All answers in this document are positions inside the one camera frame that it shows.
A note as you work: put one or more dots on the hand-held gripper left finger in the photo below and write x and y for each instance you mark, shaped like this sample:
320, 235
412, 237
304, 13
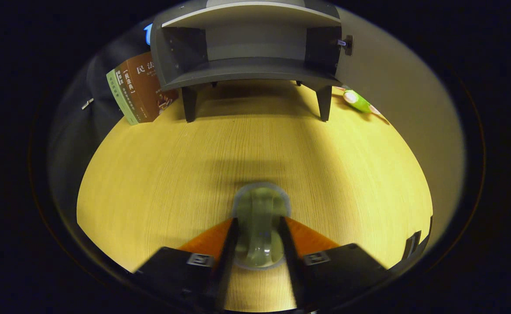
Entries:
227, 261

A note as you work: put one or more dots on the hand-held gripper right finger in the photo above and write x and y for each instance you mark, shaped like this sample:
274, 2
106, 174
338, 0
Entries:
292, 261

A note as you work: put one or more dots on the pale green cup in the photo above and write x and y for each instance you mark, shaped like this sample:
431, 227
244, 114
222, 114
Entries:
259, 218

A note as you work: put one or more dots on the pink and green plush toy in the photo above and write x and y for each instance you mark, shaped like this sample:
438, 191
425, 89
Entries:
356, 101

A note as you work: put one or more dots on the brown book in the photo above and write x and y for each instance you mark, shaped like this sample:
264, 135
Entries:
148, 85

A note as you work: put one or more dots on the grey cabinet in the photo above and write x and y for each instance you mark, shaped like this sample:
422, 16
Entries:
246, 67

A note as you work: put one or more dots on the black backdrop cloth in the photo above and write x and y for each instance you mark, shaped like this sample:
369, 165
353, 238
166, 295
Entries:
76, 126

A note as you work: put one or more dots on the white clip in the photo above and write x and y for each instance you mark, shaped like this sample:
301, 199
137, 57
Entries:
87, 104

